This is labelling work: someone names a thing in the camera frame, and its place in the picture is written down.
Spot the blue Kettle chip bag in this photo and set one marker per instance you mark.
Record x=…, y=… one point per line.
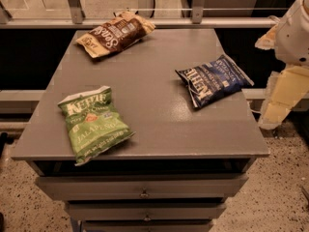
x=214, y=80

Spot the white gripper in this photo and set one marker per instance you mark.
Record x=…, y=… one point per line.
x=294, y=39

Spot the bottom grey drawer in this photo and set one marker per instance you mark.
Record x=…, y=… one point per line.
x=151, y=226

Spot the grey drawer cabinet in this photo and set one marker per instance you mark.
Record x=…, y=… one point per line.
x=171, y=138

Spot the brown chip bag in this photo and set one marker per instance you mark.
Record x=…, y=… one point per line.
x=115, y=35

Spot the middle grey drawer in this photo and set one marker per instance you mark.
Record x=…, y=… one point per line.
x=145, y=211

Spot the green jalapeno chip bag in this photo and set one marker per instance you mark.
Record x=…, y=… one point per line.
x=93, y=123

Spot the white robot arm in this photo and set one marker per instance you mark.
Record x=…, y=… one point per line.
x=305, y=4

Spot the grey drawer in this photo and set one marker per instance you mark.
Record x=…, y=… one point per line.
x=151, y=226
x=145, y=187
x=145, y=211

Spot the top grey drawer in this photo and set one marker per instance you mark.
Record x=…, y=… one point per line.
x=145, y=187

